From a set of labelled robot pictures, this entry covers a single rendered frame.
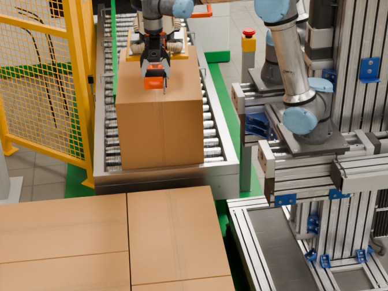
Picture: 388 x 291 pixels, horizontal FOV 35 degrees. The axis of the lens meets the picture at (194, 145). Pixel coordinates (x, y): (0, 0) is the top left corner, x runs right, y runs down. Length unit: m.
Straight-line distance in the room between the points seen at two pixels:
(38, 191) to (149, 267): 1.56
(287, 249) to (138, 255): 0.85
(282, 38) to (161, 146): 1.08
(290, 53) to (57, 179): 2.29
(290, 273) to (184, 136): 0.81
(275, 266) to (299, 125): 1.04
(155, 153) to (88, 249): 0.60
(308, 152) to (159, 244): 0.76
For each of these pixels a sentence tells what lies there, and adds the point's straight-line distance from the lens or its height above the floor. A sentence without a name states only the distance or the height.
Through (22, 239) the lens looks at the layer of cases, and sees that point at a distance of 2.80.
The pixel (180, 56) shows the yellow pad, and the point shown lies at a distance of 2.89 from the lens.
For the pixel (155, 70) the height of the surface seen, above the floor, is 1.24.
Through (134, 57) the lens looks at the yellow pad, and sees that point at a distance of 2.90.
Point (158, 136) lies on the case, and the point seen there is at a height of 0.76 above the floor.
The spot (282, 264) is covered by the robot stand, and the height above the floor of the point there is 0.21.
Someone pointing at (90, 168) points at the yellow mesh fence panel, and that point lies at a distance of 3.88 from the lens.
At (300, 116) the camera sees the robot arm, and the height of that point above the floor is 1.23.
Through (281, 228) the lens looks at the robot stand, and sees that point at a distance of 3.25.
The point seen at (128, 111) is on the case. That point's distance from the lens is 2.87.
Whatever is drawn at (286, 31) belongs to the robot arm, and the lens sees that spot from 2.09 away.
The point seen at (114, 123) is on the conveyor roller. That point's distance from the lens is 3.49.
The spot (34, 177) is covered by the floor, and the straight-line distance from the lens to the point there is 4.11.
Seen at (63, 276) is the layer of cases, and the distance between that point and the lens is 2.59.
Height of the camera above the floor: 2.33
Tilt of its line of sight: 33 degrees down
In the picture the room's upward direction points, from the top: 2 degrees counter-clockwise
